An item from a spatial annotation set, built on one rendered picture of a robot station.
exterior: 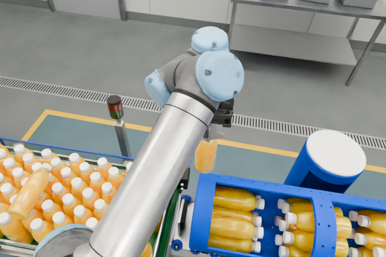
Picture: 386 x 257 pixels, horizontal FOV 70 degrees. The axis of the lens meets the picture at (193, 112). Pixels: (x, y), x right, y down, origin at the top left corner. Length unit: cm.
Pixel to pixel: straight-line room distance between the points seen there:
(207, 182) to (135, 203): 65
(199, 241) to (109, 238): 65
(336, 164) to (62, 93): 281
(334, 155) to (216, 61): 118
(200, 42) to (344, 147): 116
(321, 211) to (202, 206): 40
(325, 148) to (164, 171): 121
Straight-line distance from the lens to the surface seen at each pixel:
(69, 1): 493
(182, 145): 39
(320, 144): 153
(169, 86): 51
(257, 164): 263
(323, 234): 106
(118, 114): 131
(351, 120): 341
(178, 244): 120
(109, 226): 41
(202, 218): 99
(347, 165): 151
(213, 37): 57
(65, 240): 56
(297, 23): 428
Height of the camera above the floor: 211
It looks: 46 degrees down
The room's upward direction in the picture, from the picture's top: 3 degrees clockwise
